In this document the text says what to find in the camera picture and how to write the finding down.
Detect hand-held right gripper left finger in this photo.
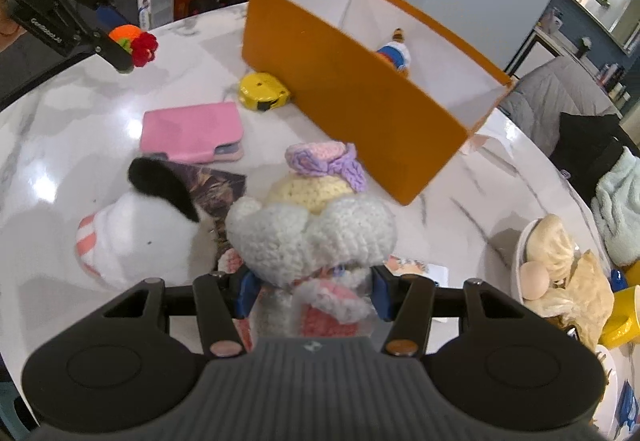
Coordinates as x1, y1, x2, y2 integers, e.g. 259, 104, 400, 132
102, 271, 261, 358

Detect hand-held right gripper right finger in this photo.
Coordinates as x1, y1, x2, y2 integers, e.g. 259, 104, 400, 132
370, 266, 526, 357

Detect orange and red crochet flower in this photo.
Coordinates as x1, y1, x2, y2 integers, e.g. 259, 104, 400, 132
109, 24, 158, 68

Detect glossy illustrated card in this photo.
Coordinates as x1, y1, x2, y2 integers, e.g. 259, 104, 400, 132
385, 256, 448, 286

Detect white crochet doll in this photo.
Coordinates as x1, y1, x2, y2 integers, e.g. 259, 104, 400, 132
215, 141, 398, 337

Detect pink wallet case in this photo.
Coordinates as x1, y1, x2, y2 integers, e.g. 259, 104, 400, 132
139, 102, 246, 164

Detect dark illustrated book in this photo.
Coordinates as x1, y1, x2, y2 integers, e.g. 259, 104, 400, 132
172, 161, 248, 228

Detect yellow tape measure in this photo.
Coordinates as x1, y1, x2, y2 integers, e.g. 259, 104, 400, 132
237, 71, 292, 113

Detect orange storage box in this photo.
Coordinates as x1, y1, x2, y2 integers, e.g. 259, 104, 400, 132
241, 0, 516, 207

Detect blue printed booklet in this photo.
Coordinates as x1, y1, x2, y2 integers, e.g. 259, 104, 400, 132
615, 381, 640, 438

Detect white and blue cardboard box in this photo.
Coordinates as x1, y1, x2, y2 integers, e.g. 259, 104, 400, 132
136, 0, 176, 29

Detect white plush dog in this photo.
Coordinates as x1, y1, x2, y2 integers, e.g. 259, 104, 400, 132
75, 157, 216, 292

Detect white plate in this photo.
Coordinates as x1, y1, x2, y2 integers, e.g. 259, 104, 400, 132
510, 218, 601, 317

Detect brown egg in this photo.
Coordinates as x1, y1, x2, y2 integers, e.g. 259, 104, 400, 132
520, 261, 550, 300

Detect steamed bun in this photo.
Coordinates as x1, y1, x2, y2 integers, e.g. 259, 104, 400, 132
522, 214, 577, 282

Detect duck plush toy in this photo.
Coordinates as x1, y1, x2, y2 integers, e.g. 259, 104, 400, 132
375, 27, 413, 78

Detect yellow cup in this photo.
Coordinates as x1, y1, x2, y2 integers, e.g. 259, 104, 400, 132
600, 286, 640, 348

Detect light green fluffy blanket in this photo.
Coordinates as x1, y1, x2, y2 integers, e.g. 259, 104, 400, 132
592, 146, 640, 267

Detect black jacket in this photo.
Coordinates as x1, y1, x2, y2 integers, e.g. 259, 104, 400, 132
547, 111, 640, 202

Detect grey padded jacket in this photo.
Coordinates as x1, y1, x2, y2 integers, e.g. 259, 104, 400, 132
500, 55, 623, 157

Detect white cabinet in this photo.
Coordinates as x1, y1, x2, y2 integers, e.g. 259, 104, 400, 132
505, 24, 601, 82

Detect row of toiletry bottles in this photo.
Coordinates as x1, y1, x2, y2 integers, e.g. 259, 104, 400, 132
595, 64, 632, 103

